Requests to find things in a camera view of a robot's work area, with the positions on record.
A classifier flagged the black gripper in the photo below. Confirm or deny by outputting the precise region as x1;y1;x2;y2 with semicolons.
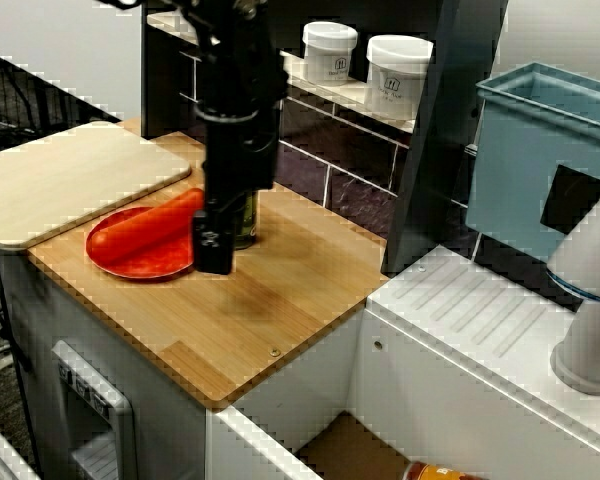
192;98;283;276

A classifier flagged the green peas toy can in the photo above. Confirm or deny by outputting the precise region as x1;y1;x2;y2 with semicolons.
232;188;259;250

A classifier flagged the red toy sausage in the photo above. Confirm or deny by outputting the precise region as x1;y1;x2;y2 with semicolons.
89;187;206;264

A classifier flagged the orange beans toy can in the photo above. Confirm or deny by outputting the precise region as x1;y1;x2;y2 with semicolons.
402;460;486;480

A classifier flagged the red round plate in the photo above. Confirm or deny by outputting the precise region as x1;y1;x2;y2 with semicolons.
84;205;197;282

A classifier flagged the pale wooden cutting board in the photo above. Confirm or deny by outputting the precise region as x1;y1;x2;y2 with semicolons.
0;120;194;250

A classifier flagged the white toy kitchen cabinet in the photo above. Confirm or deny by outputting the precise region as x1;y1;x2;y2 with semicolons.
0;247;216;480

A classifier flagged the black shelf side panel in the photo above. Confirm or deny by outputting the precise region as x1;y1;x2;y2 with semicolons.
140;0;209;139

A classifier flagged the grey ice dispenser panel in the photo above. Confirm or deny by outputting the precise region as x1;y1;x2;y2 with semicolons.
51;339;136;480

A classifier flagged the white lidded jar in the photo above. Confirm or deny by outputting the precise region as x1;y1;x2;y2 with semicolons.
365;34;434;121
302;21;359;84

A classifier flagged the white toy sink unit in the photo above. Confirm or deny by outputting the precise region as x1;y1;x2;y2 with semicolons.
207;244;600;480

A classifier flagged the dark grey upright panel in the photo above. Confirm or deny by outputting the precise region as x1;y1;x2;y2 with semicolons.
382;0;510;279

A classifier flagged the blue plastic bin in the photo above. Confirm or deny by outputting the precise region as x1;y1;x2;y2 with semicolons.
465;61;600;264

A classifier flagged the grey toy faucet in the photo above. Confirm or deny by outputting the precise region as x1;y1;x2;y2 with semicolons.
544;169;600;396

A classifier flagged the aluminium frame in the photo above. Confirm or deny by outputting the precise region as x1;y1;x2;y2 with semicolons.
0;409;41;480

